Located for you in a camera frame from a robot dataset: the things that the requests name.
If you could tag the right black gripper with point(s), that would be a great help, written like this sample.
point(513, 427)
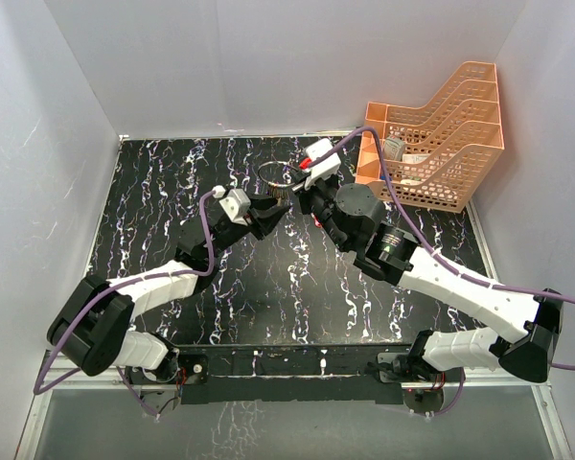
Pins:
point(305, 195)

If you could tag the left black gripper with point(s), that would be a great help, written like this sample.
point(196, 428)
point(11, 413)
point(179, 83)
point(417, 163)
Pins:
point(263, 215)

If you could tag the bunch of brass keys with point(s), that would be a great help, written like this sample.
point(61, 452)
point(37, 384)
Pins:
point(278, 193)

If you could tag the large silver keyring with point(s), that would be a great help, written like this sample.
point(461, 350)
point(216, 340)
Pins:
point(280, 175)

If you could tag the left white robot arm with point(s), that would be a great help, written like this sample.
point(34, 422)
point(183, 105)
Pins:
point(93, 327)

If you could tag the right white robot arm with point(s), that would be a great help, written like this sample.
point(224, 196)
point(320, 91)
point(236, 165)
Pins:
point(520, 331)

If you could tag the small box in organizer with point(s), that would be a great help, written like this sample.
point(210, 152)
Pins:
point(393, 148)

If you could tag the white papers in organizer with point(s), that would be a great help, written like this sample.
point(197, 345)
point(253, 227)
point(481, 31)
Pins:
point(415, 158)

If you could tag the orange plastic file organizer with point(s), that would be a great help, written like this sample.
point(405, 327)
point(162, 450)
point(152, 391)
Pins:
point(460, 127)

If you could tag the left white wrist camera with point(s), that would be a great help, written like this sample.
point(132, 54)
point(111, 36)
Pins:
point(235, 203)

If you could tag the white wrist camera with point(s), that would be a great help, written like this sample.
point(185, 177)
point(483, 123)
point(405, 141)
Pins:
point(324, 169)
point(235, 203)

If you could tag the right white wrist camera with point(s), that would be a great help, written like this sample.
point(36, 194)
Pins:
point(324, 169)

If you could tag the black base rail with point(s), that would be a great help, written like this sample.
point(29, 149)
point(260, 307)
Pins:
point(302, 373)

